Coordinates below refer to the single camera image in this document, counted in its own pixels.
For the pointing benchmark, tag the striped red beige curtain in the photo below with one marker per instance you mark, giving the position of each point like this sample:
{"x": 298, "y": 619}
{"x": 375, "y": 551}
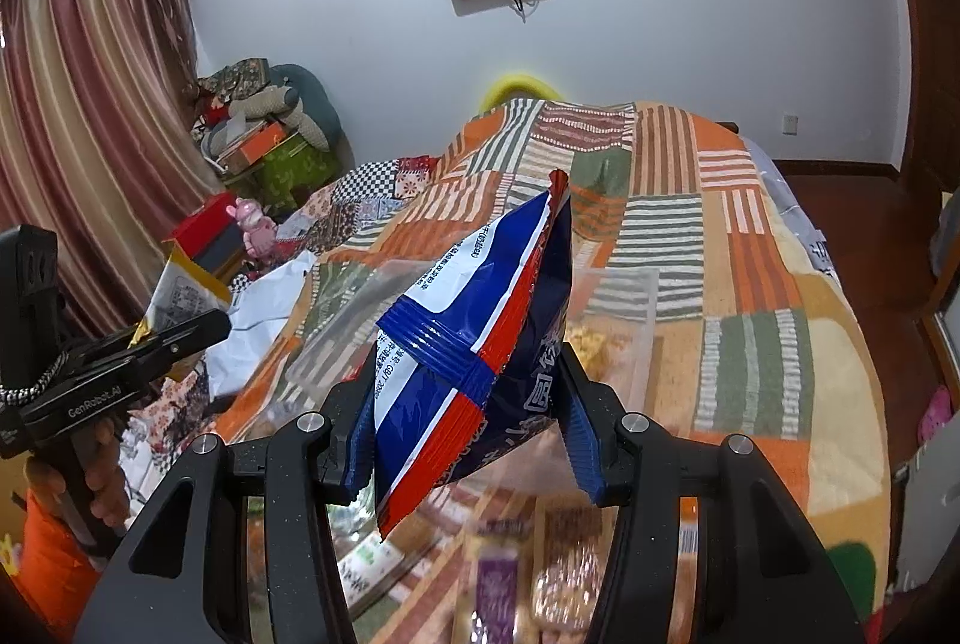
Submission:
{"x": 82, "y": 126}

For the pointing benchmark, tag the red box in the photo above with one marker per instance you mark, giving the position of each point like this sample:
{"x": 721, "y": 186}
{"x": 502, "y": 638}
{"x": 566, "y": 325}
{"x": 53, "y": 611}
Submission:
{"x": 202, "y": 231}

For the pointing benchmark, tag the pink rabbit toy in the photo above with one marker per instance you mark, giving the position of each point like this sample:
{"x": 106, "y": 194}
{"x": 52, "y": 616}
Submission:
{"x": 256, "y": 228}

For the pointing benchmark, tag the white plastic bag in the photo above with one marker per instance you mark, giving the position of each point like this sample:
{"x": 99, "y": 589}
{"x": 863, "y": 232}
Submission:
{"x": 259, "y": 314}

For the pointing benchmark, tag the yellow round cushion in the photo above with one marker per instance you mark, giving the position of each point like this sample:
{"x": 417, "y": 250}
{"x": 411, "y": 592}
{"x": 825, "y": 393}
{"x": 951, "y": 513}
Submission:
{"x": 517, "y": 87}

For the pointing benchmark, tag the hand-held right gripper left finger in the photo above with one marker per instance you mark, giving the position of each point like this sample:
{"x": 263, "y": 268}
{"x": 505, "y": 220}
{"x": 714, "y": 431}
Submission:
{"x": 351, "y": 456}

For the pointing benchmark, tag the grey bed sheet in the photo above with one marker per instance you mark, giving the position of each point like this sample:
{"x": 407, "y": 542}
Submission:
{"x": 806, "y": 224}

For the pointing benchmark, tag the yellow white snack bag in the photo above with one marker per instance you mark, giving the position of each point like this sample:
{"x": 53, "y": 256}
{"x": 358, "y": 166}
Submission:
{"x": 184, "y": 291}

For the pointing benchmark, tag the person's left forearm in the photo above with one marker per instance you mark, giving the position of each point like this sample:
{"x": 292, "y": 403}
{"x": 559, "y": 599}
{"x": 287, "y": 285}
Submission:
{"x": 56, "y": 561}

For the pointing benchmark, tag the green patterned box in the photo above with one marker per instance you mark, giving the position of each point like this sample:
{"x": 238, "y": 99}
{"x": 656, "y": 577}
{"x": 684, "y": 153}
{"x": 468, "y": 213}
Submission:
{"x": 296, "y": 170}

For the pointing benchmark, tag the blue red white snack bag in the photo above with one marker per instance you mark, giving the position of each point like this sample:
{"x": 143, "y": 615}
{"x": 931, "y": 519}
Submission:
{"x": 465, "y": 344}

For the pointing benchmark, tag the white wall outlet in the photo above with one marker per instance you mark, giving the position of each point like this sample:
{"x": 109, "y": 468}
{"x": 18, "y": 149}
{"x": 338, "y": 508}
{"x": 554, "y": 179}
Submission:
{"x": 790, "y": 125}

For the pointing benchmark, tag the floral cloth bag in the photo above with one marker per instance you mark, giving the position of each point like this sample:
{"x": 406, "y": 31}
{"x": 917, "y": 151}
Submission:
{"x": 236, "y": 76}

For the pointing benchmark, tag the purple snack packet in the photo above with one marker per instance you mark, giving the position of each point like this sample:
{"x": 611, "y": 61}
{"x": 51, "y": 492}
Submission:
{"x": 496, "y": 584}

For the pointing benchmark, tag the orange cardboard box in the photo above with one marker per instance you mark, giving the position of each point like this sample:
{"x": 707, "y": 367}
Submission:
{"x": 255, "y": 147}

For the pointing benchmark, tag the checkered patchwork quilt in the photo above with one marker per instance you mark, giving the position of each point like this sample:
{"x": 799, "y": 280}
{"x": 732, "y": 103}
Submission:
{"x": 375, "y": 190}

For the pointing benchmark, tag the person's left hand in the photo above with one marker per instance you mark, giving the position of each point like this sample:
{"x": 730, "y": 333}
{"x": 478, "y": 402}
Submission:
{"x": 101, "y": 471}

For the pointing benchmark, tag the pink slipper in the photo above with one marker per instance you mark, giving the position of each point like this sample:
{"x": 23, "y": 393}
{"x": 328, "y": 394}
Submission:
{"x": 936, "y": 417}

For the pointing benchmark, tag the green white snack packet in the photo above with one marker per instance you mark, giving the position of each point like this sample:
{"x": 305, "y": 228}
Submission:
{"x": 371, "y": 565}

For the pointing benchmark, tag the patchwork striped blanket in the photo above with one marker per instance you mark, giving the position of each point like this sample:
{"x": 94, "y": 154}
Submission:
{"x": 750, "y": 314}

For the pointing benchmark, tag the brown biscuit packet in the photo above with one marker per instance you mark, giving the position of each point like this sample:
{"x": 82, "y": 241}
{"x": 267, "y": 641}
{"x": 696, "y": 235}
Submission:
{"x": 566, "y": 569}

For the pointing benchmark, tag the clear plastic container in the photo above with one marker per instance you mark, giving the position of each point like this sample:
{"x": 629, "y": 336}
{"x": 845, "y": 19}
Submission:
{"x": 337, "y": 321}

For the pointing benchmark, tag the grey blue stuffed toy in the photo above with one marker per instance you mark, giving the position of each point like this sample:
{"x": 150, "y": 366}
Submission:
{"x": 300, "y": 104}

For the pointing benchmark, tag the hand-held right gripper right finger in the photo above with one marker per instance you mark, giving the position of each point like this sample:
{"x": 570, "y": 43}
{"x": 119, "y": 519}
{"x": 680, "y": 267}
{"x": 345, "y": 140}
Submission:
{"x": 586, "y": 456}

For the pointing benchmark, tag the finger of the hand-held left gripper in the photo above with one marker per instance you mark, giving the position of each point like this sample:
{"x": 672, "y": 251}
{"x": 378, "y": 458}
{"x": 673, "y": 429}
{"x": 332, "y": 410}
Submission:
{"x": 187, "y": 330}

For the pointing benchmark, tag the dark wooden wardrobe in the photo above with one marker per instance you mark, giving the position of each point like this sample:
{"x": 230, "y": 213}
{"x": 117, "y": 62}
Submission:
{"x": 930, "y": 14}

